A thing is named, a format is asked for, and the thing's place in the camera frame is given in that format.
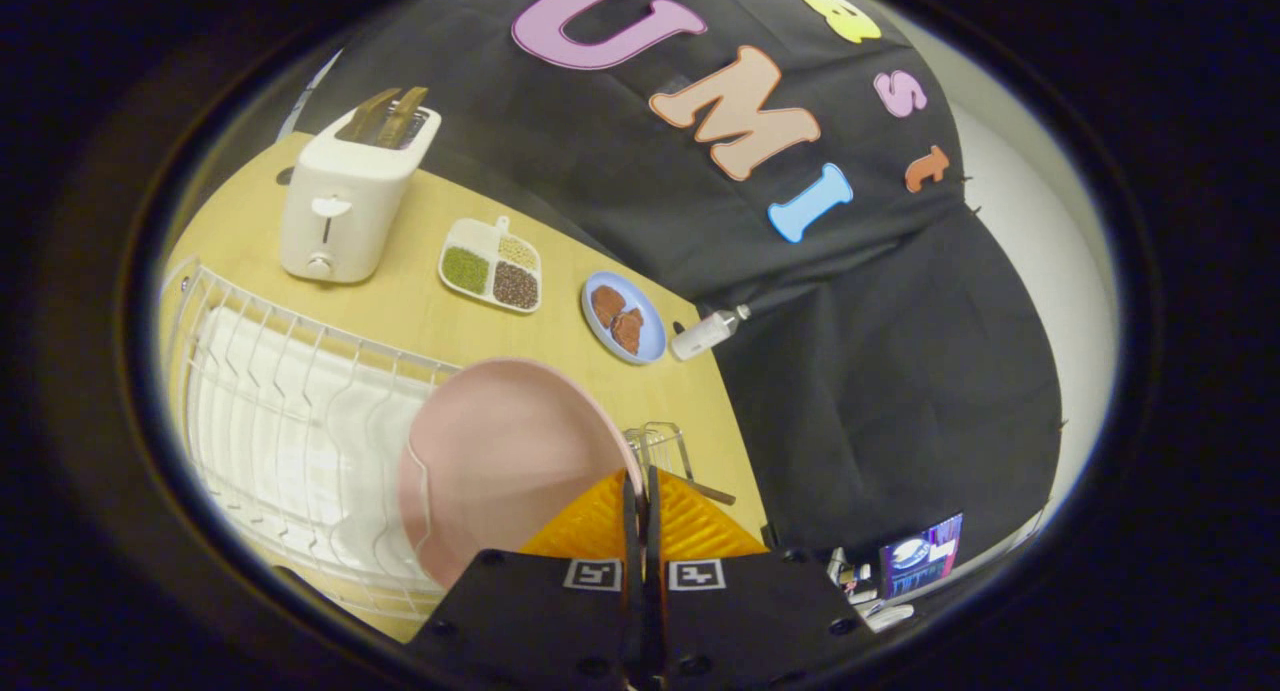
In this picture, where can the brown toast slice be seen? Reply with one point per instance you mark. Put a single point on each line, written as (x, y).
(366, 116)
(401, 117)

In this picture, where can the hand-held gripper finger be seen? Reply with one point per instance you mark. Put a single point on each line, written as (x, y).
(632, 531)
(652, 531)

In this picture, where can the white plastic bottle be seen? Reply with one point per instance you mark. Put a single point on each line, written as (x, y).
(703, 335)

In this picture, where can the white toaster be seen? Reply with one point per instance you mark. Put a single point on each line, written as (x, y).
(345, 206)

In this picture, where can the pink plate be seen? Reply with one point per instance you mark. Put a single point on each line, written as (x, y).
(500, 451)

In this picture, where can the purple printed box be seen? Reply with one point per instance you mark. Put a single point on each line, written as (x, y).
(920, 554)

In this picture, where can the divided tray with beans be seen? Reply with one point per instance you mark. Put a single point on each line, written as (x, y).
(491, 266)

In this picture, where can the blue plate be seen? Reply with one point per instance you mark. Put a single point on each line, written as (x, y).
(650, 336)

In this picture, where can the black backdrop cloth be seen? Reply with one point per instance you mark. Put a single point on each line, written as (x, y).
(800, 301)

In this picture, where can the brown bread piece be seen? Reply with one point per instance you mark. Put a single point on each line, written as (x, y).
(628, 331)
(607, 304)

